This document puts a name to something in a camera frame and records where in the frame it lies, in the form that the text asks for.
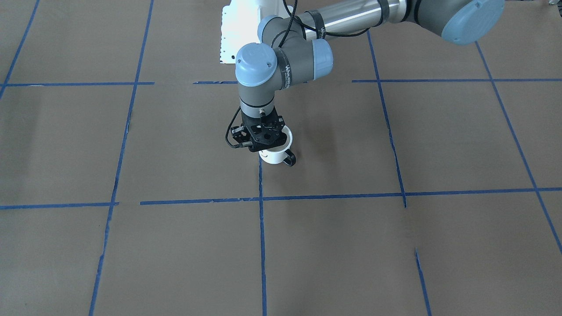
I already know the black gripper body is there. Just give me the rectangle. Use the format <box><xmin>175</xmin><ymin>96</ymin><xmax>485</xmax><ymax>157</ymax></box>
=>
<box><xmin>241</xmin><ymin>113</ymin><xmax>287</xmax><ymax>152</ymax></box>

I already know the white smiley mug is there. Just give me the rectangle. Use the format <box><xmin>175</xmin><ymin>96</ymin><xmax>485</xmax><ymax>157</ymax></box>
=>
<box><xmin>258</xmin><ymin>126</ymin><xmax>296</xmax><ymax>166</ymax></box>

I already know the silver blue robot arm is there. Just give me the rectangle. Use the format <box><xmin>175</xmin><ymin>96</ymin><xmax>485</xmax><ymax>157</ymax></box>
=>
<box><xmin>225</xmin><ymin>0</ymin><xmax>504</xmax><ymax>152</ymax></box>

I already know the blue tape strip centre lengthwise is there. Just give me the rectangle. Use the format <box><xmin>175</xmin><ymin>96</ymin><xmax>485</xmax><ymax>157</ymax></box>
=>
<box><xmin>258</xmin><ymin>155</ymin><xmax>267</xmax><ymax>316</ymax></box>

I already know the blue tape strip centre crosswise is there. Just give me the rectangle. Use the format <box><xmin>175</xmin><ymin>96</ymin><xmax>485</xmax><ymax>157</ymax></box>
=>
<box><xmin>139</xmin><ymin>187</ymin><xmax>562</xmax><ymax>205</ymax></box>

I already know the white central pedestal column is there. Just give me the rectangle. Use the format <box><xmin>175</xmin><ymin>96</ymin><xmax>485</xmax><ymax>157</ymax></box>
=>
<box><xmin>219</xmin><ymin>0</ymin><xmax>287</xmax><ymax>64</ymax></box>

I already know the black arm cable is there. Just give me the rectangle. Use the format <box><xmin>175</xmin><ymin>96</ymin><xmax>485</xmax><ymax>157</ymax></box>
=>
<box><xmin>270</xmin><ymin>0</ymin><xmax>372</xmax><ymax>49</ymax></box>

